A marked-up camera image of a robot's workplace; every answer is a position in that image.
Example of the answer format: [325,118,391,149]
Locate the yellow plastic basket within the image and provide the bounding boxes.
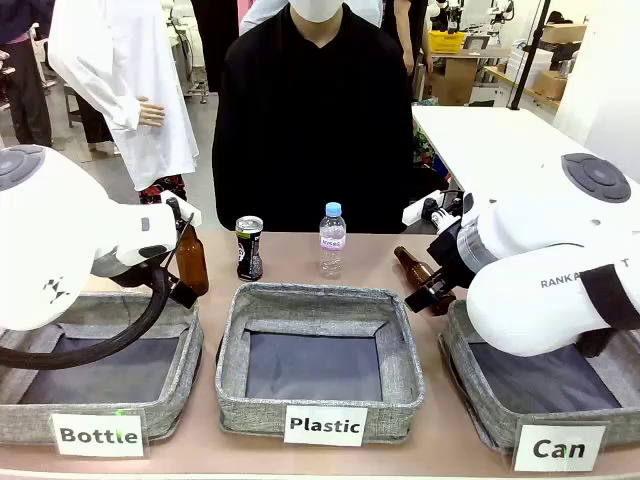
[428,30,466,54]

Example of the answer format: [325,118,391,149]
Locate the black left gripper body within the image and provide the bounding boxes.
[142,259,181,297]

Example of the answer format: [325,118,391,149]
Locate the bystander in dark clothes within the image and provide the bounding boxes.
[0,0,54,147]

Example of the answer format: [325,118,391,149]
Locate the grey basket labelled Plastic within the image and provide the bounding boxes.
[214,282,426,445]

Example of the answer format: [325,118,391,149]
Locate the black stand pole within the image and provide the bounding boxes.
[508,0,551,111]

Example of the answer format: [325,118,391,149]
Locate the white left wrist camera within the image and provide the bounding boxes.
[160,190,203,226]

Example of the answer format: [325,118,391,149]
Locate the white Bottle label card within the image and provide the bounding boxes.
[51,412,146,459]

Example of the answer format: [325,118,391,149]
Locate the white table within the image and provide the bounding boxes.
[410,104,640,201]

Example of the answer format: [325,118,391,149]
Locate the black sleeved arm cable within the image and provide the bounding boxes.
[0,259,174,371]

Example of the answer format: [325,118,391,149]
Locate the black drink can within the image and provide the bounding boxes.
[234,215,265,281]

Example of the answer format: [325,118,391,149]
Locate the grey basket labelled Can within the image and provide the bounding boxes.
[438,298,640,456]

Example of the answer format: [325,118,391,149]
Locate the white face mask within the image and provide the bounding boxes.
[289,0,346,24]

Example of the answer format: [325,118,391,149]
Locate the black strap on arm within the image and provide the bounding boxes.
[582,264,640,331]

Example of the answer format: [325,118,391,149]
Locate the brown glass bottle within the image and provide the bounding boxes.
[393,245,457,316]
[166,197,210,297]

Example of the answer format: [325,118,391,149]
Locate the tall cardboard box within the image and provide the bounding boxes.
[430,58,480,106]

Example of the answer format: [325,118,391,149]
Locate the white Can label card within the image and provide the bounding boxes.
[513,423,607,473]

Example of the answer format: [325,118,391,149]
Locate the small blue-capped plastic bottle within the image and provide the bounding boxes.
[318,201,348,280]

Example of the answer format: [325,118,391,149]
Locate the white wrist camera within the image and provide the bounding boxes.
[402,191,464,231]
[160,190,203,226]

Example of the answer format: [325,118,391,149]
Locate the cardboard box on shelf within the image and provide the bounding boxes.
[542,23,587,45]

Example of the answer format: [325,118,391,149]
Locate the colourful floral fabric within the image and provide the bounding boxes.
[412,127,451,174]

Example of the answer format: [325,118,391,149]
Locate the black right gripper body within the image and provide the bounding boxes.
[427,219,475,290]

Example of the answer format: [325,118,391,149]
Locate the white Plastic label card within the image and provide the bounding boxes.
[283,405,369,448]

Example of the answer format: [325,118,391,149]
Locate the grey basket labelled Bottle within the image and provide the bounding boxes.
[0,292,205,446]

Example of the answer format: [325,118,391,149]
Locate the person in black top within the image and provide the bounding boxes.
[212,0,415,235]

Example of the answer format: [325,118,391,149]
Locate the mannequin hand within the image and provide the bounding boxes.
[138,102,167,129]

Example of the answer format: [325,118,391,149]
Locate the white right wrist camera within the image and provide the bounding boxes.
[402,191,464,231]

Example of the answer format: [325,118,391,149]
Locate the mannequin in white shirt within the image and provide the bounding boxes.
[48,0,200,192]

